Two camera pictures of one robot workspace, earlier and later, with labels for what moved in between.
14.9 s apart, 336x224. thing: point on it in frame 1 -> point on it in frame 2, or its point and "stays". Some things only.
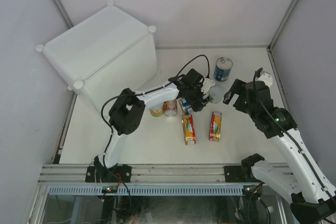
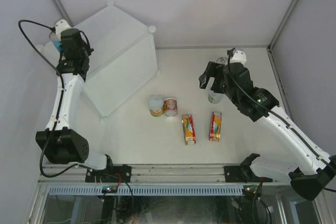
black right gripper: x=239 y=87 -> x=210 y=72
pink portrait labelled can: x=170 y=108 stays
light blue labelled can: x=185 y=106 -> x=55 y=40
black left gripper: x=197 y=105 -> x=88 y=50
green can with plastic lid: x=217 y=93 stays
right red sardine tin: x=215 y=127 stays
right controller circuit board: x=249 y=189 stays
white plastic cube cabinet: x=108 y=52 stays
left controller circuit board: x=109 y=189 stays
